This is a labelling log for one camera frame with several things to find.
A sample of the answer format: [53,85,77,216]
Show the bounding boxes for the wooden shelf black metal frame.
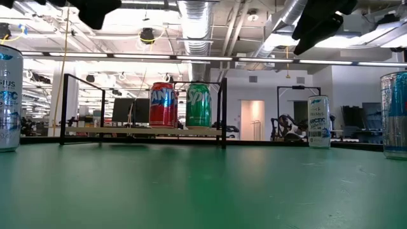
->
[59,73,228,149]

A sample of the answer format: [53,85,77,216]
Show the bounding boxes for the person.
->
[279,114,308,141]

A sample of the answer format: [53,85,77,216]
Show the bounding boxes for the dark desk monitor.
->
[361,102,382,130]

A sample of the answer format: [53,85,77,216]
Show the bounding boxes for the yellow cable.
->
[52,6,71,137]

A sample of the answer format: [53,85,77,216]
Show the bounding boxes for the black metal stand frame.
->
[276,85,322,141]

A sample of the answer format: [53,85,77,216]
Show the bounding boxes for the long ceiling light strip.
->
[20,50,407,68]

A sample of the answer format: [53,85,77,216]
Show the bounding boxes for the green table mat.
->
[0,142,407,229]

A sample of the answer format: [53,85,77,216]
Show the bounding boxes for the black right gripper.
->
[291,0,359,56]

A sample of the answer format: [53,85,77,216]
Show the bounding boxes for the round ceiling fixture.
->
[246,8,260,22]

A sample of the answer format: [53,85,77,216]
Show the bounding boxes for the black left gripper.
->
[33,0,122,31]

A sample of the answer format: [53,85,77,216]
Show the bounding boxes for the white Celsius can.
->
[0,44,24,153]
[307,95,332,149]

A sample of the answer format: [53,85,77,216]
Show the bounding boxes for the green Sprite can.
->
[185,82,212,129]

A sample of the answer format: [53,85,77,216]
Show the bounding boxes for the blue silver Red Bull can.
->
[380,71,407,161]

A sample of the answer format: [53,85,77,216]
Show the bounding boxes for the black ceiling-hung device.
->
[139,27,156,45]

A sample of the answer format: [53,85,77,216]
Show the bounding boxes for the bright doorway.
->
[240,100,266,141]

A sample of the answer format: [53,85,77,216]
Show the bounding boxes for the wide silver ceiling duct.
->
[176,0,214,83]

